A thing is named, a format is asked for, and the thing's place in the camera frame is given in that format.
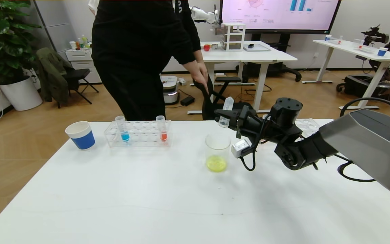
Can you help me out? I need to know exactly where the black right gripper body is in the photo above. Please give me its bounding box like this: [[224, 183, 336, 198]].
[[236, 105, 264, 139]]

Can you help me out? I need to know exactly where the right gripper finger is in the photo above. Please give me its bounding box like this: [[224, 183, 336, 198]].
[[214, 109, 241, 120], [218, 118, 239, 130]]

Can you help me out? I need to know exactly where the yellow pigment test tube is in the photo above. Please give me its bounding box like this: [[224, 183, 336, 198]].
[[218, 97, 234, 128]]

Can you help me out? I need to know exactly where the blue pigment test tube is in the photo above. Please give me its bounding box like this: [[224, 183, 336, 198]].
[[115, 116, 130, 142]]

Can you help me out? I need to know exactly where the black wheeled robot base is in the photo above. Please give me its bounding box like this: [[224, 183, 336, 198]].
[[336, 75, 390, 102]]

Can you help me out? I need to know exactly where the clear glass beaker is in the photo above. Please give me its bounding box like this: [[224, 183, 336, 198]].
[[204, 133, 231, 172]]

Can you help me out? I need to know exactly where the red pigment test tube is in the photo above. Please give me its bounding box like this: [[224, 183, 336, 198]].
[[156, 116, 168, 142]]

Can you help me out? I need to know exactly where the clear acrylic tube rack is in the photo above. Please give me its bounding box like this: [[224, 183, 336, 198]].
[[104, 120, 172, 148], [295, 118, 321, 136]]

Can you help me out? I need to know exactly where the black office chair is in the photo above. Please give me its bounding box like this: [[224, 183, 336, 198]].
[[192, 76, 270, 121]]

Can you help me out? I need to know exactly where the white standing desk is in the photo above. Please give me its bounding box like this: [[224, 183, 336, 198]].
[[195, 41, 298, 115], [301, 40, 390, 110]]

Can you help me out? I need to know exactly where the black TV stand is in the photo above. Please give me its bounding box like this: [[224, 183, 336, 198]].
[[237, 33, 302, 83]]

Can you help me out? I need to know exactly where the grey flat pad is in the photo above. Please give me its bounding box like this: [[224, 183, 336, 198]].
[[243, 45, 270, 53]]

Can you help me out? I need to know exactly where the white clear drawer unit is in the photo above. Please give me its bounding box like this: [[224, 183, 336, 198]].
[[221, 23, 246, 52]]

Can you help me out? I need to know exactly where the person in black clothes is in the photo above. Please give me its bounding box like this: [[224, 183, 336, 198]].
[[92, 0, 210, 121]]

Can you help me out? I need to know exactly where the large TV screen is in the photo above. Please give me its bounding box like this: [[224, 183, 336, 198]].
[[219, 0, 342, 34]]

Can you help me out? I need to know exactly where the blue white paper cup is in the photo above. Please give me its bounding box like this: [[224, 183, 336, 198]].
[[65, 121, 95, 150]]

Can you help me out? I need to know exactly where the white drawer cabinet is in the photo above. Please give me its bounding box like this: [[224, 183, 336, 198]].
[[65, 48, 102, 84]]

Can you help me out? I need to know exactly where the black folding chair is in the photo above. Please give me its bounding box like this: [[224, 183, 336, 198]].
[[58, 68, 99, 109]]

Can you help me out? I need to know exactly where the olive green jacket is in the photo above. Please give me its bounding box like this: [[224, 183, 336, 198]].
[[36, 47, 71, 103]]

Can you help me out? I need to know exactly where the white plant pot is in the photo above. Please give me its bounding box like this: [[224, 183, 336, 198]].
[[0, 75, 43, 111]]

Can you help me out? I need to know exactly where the green potted plant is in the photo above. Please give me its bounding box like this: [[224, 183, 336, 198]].
[[0, 0, 41, 85]]

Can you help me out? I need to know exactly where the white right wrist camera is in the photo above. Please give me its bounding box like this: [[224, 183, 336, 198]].
[[231, 138, 252, 159]]

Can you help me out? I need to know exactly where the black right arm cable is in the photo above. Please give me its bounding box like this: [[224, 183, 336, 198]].
[[337, 97, 390, 182]]

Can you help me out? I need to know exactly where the black camera rig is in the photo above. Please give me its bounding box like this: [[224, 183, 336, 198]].
[[361, 25, 389, 46]]

